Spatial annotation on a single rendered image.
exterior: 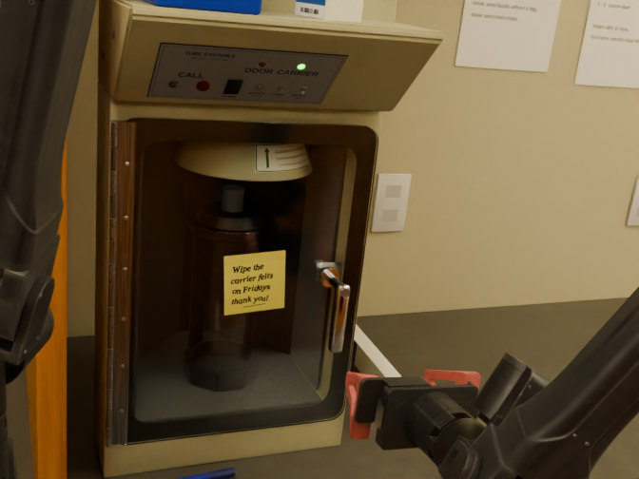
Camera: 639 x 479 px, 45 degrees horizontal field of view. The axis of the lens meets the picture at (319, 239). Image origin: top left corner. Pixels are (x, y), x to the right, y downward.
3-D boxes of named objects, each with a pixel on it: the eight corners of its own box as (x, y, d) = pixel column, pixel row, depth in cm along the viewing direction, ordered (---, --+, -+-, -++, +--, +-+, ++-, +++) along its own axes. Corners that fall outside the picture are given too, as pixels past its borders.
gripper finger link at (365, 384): (332, 349, 83) (369, 386, 75) (392, 348, 86) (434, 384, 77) (323, 407, 85) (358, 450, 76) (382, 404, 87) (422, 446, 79)
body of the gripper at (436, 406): (381, 381, 77) (416, 416, 70) (470, 378, 81) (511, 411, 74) (372, 441, 78) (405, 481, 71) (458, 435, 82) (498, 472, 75)
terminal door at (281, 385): (110, 444, 94) (117, 116, 82) (340, 416, 106) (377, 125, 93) (111, 448, 94) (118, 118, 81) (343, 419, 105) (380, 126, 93)
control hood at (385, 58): (107, 96, 81) (109, -4, 78) (385, 108, 93) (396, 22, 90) (124, 118, 71) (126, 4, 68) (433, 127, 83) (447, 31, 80)
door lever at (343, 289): (331, 335, 100) (312, 336, 99) (339, 266, 97) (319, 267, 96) (347, 354, 95) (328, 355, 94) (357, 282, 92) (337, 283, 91)
